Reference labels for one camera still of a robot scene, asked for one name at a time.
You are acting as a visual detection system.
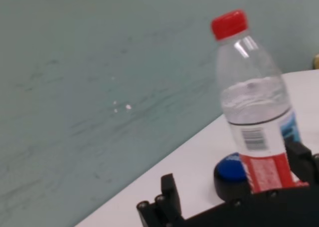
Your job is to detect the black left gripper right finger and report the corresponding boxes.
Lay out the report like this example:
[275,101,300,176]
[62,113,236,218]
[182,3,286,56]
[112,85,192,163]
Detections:
[285,141,319,188]

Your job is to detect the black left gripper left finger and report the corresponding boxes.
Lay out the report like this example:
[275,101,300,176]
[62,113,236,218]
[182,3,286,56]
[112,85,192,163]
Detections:
[136,173,184,227]

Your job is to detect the blue push button black base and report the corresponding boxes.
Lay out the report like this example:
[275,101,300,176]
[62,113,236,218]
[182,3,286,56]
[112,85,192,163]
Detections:
[213,152,253,203]

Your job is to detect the clear water bottle red cap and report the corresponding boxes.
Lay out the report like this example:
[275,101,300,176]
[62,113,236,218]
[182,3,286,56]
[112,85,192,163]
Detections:
[210,9,310,195]

